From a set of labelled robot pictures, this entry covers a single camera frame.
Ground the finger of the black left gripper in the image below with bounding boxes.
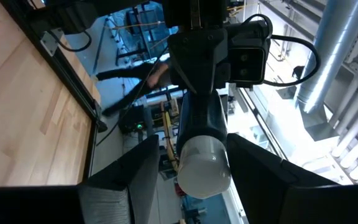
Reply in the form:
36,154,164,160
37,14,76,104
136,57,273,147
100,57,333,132
168,29,229,96

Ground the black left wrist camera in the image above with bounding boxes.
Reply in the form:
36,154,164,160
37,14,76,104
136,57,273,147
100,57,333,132
227,20,272,88

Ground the person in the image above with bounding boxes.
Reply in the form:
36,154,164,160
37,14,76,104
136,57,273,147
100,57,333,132
95,60,180,116

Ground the black paint bottle white cap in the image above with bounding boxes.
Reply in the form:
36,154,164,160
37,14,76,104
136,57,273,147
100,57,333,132
176,90,232,200

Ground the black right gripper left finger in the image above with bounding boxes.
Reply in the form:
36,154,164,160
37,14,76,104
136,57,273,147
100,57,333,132
0,134,162,224

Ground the black left wrist camera cable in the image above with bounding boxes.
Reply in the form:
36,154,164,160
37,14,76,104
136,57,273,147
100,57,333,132
241,13,322,88

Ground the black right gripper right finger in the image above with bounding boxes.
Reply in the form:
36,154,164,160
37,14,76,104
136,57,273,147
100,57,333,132
227,133,358,224

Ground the silver ventilation duct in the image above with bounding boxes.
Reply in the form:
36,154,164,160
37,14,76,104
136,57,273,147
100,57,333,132
293,0,358,114

